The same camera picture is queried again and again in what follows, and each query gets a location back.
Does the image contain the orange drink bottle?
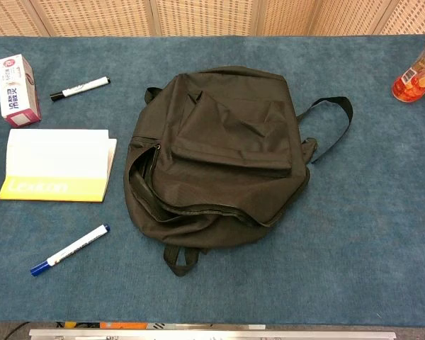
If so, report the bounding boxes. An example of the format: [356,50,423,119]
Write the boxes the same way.
[391,33,425,103]

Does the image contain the black fabric backpack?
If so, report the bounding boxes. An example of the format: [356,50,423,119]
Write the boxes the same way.
[123,65,354,278]

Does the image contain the woven folding screen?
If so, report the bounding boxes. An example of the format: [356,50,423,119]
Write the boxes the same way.
[0,0,425,38]

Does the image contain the white marker with blue cap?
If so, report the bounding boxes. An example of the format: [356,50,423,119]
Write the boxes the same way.
[30,223,111,278]

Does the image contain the white marker with black cap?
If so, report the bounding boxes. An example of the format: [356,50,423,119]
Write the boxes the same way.
[50,76,111,103]

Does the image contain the blue table cloth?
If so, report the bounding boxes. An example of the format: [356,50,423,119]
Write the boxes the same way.
[0,34,425,327]

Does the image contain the aluminium rail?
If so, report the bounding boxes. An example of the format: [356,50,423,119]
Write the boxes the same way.
[28,328,397,340]

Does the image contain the yellow orange frame piece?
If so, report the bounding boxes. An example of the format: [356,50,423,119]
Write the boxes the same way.
[55,321,149,330]

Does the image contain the white and pink toothpaste box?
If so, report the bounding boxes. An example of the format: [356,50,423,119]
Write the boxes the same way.
[0,53,43,129]

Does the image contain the yellow Lexikon book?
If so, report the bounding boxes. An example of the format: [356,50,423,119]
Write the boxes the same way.
[0,128,118,203]

